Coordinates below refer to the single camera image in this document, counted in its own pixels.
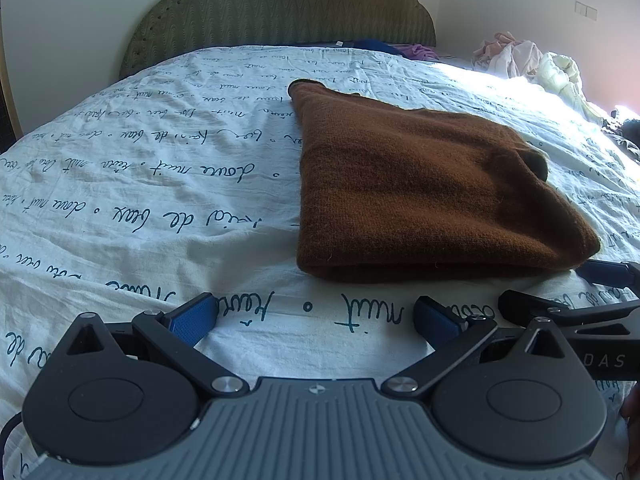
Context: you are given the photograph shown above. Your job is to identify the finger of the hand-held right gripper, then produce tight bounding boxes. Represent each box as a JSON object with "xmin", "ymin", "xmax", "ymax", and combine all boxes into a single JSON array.
[
  {"xmin": 577, "ymin": 259, "xmax": 640, "ymax": 291},
  {"xmin": 498, "ymin": 290, "xmax": 640, "ymax": 333}
]

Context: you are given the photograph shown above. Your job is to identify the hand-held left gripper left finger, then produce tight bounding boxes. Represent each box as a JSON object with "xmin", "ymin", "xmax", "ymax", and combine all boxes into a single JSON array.
[{"xmin": 52, "ymin": 292, "xmax": 251, "ymax": 403}]

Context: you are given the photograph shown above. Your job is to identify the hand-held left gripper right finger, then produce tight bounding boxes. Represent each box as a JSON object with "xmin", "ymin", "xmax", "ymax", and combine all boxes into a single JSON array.
[{"xmin": 381, "ymin": 296, "xmax": 568, "ymax": 403}]

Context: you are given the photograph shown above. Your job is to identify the brown knit sweater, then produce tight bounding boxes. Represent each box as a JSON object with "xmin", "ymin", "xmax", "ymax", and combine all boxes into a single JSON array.
[{"xmin": 289, "ymin": 79, "xmax": 601, "ymax": 284}]

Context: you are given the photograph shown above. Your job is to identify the dark crumpled clothes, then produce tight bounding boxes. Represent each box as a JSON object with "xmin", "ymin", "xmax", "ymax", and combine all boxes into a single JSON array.
[{"xmin": 607, "ymin": 110, "xmax": 640, "ymax": 162}]

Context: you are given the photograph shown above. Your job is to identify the pile of pink clothes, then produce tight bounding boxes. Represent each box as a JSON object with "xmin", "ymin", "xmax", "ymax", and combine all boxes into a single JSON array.
[{"xmin": 472, "ymin": 32, "xmax": 546, "ymax": 79}]

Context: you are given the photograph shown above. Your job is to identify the white script-printed duvet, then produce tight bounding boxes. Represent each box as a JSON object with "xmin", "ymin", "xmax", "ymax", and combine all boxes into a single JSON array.
[{"xmin": 0, "ymin": 45, "xmax": 640, "ymax": 480}]

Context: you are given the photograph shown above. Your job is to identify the cream crumpled quilt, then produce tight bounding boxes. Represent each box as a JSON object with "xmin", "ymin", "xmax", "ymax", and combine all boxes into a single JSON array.
[{"xmin": 530, "ymin": 51, "xmax": 606, "ymax": 122}]

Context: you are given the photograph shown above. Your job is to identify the purple cloth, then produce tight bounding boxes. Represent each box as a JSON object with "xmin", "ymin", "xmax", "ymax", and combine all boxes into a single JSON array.
[{"xmin": 395, "ymin": 43, "xmax": 440, "ymax": 60}]

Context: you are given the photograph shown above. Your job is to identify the green padded headboard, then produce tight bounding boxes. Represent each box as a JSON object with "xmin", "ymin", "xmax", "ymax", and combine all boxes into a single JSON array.
[{"xmin": 119, "ymin": 0, "xmax": 437, "ymax": 81}]

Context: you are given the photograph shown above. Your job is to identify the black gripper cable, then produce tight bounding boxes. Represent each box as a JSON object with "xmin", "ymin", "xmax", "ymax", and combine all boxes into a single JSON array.
[{"xmin": 0, "ymin": 411, "xmax": 27, "ymax": 462}]

